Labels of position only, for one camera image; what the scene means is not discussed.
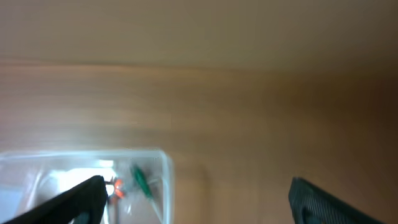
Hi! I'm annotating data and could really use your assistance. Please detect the clear plastic container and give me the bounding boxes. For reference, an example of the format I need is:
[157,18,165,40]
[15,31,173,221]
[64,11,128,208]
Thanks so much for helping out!
[1,149,174,224]

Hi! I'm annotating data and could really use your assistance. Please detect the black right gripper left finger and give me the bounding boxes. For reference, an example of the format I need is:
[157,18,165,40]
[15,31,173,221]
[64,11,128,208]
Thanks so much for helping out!
[5,175,108,224]

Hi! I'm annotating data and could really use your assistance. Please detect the orange black needle-nose pliers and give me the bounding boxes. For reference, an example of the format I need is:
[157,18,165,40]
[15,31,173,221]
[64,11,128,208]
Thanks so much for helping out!
[105,177,126,203]

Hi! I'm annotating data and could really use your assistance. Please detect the green handled screwdriver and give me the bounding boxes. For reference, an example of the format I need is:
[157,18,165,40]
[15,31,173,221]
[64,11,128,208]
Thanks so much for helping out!
[130,165,163,223]

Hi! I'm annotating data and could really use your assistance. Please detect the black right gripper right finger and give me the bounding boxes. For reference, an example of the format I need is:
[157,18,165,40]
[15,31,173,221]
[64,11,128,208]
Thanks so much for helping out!
[288,177,382,224]

